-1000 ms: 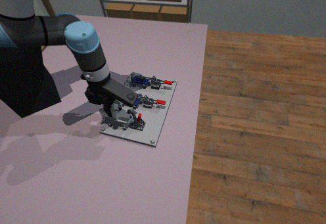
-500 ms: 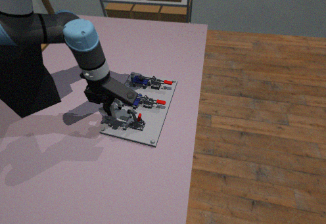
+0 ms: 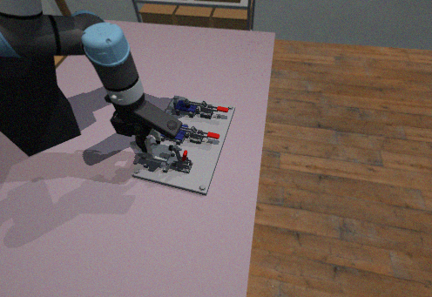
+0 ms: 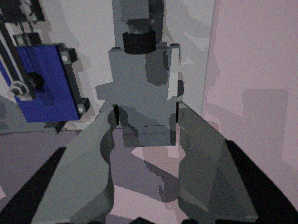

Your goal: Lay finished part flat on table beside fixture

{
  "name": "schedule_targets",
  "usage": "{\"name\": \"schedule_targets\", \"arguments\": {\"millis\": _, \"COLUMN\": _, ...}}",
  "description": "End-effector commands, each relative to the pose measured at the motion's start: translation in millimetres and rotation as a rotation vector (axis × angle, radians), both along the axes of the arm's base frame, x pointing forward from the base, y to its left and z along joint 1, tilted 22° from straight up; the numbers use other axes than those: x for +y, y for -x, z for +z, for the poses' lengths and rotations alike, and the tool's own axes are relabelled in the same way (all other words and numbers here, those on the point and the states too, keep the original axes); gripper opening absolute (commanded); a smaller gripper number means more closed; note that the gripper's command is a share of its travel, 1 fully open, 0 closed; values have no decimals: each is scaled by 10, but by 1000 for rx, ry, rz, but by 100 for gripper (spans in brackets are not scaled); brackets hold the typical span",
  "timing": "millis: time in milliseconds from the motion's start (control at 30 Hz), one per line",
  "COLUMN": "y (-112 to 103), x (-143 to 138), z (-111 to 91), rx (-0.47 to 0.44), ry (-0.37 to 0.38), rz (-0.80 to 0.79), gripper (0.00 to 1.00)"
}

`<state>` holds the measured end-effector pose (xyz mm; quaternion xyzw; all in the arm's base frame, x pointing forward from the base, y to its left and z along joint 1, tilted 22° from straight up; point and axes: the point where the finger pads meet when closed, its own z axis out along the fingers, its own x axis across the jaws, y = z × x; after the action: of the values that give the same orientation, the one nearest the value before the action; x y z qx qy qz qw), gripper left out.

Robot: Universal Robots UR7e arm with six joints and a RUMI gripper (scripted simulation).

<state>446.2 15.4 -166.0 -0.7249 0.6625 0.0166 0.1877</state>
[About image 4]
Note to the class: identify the blue rectangular plate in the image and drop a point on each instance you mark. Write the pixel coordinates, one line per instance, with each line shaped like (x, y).
(57, 99)

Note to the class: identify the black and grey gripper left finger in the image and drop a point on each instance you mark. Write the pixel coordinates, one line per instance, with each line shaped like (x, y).
(74, 185)

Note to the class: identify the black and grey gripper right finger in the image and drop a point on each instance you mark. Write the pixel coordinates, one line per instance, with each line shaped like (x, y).
(219, 184)

